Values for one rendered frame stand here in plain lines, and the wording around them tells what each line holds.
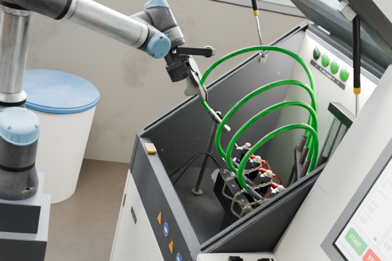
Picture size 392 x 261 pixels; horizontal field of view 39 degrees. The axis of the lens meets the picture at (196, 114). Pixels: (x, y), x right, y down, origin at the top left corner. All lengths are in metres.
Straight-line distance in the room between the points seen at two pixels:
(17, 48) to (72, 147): 1.47
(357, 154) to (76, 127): 1.87
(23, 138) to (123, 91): 1.93
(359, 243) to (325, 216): 0.14
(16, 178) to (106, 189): 1.80
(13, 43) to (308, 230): 0.95
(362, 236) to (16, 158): 0.93
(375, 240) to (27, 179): 0.96
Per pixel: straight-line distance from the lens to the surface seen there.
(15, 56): 1.64
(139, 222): 1.95
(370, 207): 1.33
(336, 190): 1.41
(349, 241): 1.35
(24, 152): 1.61
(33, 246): 1.71
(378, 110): 1.39
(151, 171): 1.83
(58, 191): 3.19
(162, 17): 1.79
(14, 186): 1.65
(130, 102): 3.50
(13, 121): 1.60
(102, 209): 3.23
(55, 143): 2.98
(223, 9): 3.37
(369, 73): 1.70
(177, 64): 1.77
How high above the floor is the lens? 1.87
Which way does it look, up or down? 24 degrees down
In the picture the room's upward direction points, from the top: 14 degrees clockwise
